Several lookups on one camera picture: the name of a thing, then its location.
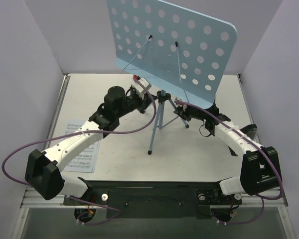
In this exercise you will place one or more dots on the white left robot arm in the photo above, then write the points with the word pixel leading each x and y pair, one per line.
pixel 43 171

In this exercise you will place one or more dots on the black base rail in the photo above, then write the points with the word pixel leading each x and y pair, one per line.
pixel 193 199

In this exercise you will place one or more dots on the aluminium frame rail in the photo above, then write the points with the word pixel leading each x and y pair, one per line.
pixel 32 199

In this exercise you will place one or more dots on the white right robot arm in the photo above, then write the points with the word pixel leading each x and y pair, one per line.
pixel 260 170

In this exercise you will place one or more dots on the sheet music page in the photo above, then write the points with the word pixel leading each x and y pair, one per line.
pixel 85 162

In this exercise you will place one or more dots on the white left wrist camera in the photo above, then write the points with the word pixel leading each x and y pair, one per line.
pixel 139 85

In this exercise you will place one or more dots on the light blue music stand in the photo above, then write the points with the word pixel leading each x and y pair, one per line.
pixel 180 51

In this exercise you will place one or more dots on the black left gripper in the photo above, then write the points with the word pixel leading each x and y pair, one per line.
pixel 144 106

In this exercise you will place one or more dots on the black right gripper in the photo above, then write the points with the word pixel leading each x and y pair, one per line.
pixel 187 113

